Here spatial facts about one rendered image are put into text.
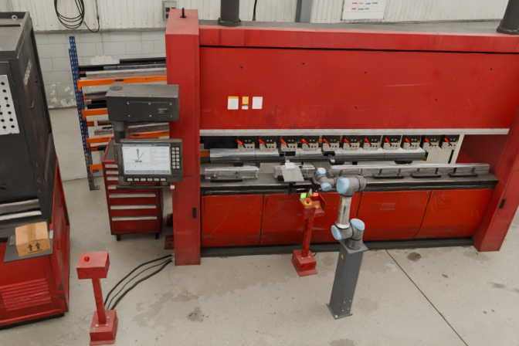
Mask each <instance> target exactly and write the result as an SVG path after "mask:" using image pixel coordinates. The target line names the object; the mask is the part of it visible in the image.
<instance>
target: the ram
mask: <svg viewBox="0 0 519 346"><path fill-rule="evenodd" d="M229 97H239V98H238V109H228V103H229ZM243 97H249V99H248V104H243ZM253 97H263V102H262V109H252V108H253ZM518 104H519V53H501V52H467V51H433V50H399V49H332V48H297V47H262V46H199V130H315V129H510V127H511V123H512V120H513V119H514V115H515V113H516V110H517V107H518ZM243 105H247V106H248V109H243ZM407 134H508V131H492V132H321V133H200V132H199V136H264V135H407Z"/></svg>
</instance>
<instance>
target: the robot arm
mask: <svg viewBox="0 0 519 346"><path fill-rule="evenodd" d="M325 174H326V170H325V169H324V168H318V170H317V171H316V175H315V176H314V178H313V177H310V178H308V181H310V182H311V183H312V184H310V186H309V187H308V190H309V193H310V194H311V195H312V194H313V193H314V194H315V195H316V193H320V192H321V191H320V190H321V187H322V189H323V190H324V191H327V190H330V189H331V187H335V186H337V191H338V193H339V195H340V196H341V197H340V203H339V209H338V220H337V221H336V222H335V225H334V226H332V227H331V231H332V234H333V237H334V238H335V239H345V240H344V245H345V246H346V247H347V248H349V249H351V250H360V249H361V248H362V246H363V242H362V236H363V232H364V229H365V224H364V223H363V222H362V221H361V220H359V219H352V220H351V221H350V222H348V219H349V213H350V207H351V197H353V196H354V192H357V191H361V190H362V189H363V188H365V186H366V180H365V178H364V177H362V176H352V177H346V178H344V177H337V178H327V177H326V175H325Z"/></svg>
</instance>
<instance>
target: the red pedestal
mask: <svg viewBox="0 0 519 346"><path fill-rule="evenodd" d="M109 265H110V260H109V254H108V252H94V253H81V254H80V258H79V261H78V264H77V266H76V271H77V275H78V280H86V279H91V280H92V284H93V292H94V297H95V302H96V307H97V310H95V311H94V315H93V320H92V324H91V328H90V343H89V345H102V344H114V343H115V338H116V334H117V325H118V321H119V318H117V312H116V310H105V309H104V304H103V294H102V289H101V284H100V279H103V278H107V273H108V269H109Z"/></svg>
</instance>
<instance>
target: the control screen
mask: <svg viewBox="0 0 519 346"><path fill-rule="evenodd" d="M122 150H123V158H124V172H125V174H170V157H169V144H122ZM133 165H137V168H133Z"/></svg>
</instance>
